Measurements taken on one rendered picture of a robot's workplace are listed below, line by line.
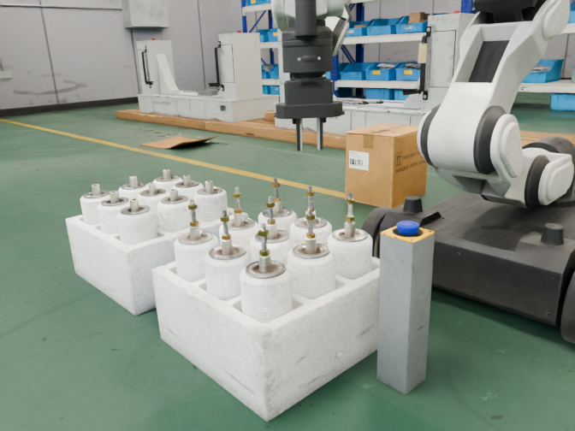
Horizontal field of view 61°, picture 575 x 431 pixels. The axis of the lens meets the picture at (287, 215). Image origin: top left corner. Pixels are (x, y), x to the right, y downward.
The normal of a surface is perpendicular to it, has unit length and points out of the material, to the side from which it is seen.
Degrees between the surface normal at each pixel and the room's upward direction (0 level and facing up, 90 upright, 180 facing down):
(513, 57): 112
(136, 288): 90
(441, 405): 0
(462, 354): 0
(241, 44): 90
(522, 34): 43
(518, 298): 90
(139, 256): 90
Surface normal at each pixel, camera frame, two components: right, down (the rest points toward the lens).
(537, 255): -0.53, -0.49
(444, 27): -0.71, 0.25
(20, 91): 0.70, 0.20
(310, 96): 0.03, 0.32
